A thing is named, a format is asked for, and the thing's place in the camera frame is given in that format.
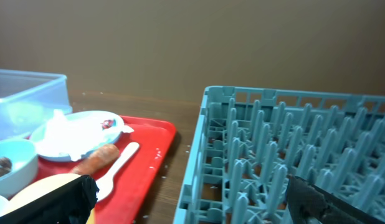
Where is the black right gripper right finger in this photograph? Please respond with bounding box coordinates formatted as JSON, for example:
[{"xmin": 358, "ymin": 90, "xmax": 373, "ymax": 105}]
[{"xmin": 286, "ymin": 176, "xmax": 384, "ymax": 224}]

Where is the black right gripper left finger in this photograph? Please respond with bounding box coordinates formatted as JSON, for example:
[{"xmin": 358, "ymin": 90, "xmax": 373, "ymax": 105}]
[{"xmin": 0, "ymin": 174, "xmax": 100, "ymax": 224}]

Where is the white napkin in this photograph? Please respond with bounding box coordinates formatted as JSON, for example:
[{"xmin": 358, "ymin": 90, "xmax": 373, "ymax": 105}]
[{"xmin": 42, "ymin": 109, "xmax": 135, "ymax": 162}]

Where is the green bowl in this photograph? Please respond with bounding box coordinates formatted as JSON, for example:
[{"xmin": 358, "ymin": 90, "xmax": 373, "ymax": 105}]
[{"xmin": 0, "ymin": 139, "xmax": 38, "ymax": 198}]

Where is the brown food lump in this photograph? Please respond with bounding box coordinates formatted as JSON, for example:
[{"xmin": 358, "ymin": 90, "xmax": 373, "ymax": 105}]
[{"xmin": 0, "ymin": 157, "xmax": 12, "ymax": 177}]

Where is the red snack wrapper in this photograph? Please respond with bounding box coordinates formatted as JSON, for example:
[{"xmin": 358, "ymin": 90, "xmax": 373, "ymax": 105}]
[{"xmin": 101, "ymin": 119, "xmax": 116, "ymax": 130}]

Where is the grey dishwasher rack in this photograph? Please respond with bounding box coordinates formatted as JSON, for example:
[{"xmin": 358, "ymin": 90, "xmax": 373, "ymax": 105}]
[{"xmin": 173, "ymin": 86, "xmax": 385, "ymax": 223}]

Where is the yellow plastic cup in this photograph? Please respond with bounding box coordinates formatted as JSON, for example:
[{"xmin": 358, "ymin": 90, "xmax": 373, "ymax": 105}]
[{"xmin": 5, "ymin": 173, "xmax": 97, "ymax": 224}]

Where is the white plastic spoon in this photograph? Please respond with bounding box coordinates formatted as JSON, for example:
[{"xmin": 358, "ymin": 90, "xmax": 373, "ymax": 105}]
[{"xmin": 96, "ymin": 142, "xmax": 140, "ymax": 202}]

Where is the orange carrot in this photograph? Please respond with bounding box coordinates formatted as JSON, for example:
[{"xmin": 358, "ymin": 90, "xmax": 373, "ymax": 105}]
[{"xmin": 70, "ymin": 144, "xmax": 120, "ymax": 175}]

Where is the red plastic tray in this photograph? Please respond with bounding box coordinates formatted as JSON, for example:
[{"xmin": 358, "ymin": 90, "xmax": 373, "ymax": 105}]
[{"xmin": 24, "ymin": 115, "xmax": 178, "ymax": 224}]

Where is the light blue plate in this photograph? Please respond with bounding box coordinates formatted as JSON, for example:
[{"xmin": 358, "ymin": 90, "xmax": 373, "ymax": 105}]
[{"xmin": 29, "ymin": 110, "xmax": 125, "ymax": 162}]

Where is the clear plastic bin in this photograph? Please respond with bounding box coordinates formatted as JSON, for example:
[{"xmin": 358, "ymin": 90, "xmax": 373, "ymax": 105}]
[{"xmin": 0, "ymin": 69, "xmax": 72, "ymax": 140}]

